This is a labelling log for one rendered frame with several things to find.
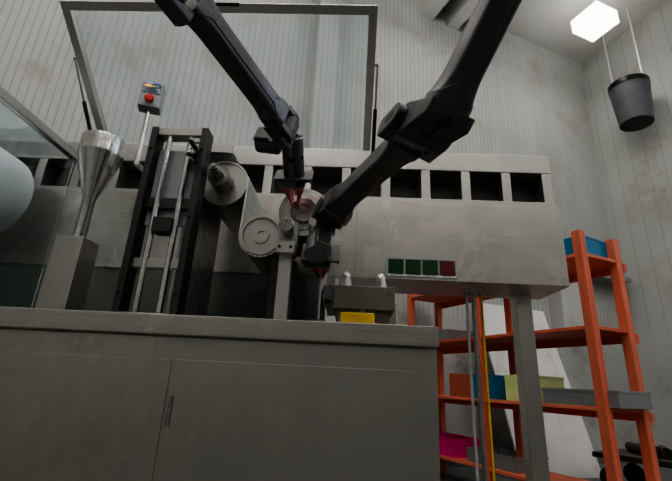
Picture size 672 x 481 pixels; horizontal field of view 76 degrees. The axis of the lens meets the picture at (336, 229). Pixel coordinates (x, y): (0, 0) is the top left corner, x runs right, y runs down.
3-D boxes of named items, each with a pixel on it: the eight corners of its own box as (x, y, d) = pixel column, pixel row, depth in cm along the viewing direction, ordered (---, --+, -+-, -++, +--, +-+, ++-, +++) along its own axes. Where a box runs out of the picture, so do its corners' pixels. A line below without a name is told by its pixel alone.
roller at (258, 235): (237, 253, 121) (242, 214, 125) (255, 275, 145) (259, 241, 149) (279, 255, 120) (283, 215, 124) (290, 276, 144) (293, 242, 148)
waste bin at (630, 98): (668, 119, 613) (658, 79, 636) (643, 108, 594) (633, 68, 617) (631, 137, 660) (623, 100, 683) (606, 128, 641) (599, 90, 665)
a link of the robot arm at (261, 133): (282, 137, 102) (294, 110, 106) (240, 132, 106) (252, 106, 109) (295, 167, 113) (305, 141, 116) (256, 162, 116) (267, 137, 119)
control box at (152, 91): (135, 100, 138) (142, 75, 142) (138, 112, 144) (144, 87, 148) (158, 105, 140) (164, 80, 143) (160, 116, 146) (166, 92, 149)
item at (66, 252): (14, 323, 120) (67, 144, 139) (47, 329, 133) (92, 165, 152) (63, 325, 119) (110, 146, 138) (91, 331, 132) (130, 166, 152)
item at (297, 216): (312, 223, 121) (287, 218, 122) (313, 226, 123) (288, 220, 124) (319, 199, 124) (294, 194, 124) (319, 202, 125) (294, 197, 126)
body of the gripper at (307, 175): (311, 185, 114) (310, 159, 111) (273, 184, 115) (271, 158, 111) (314, 176, 120) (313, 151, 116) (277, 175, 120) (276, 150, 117)
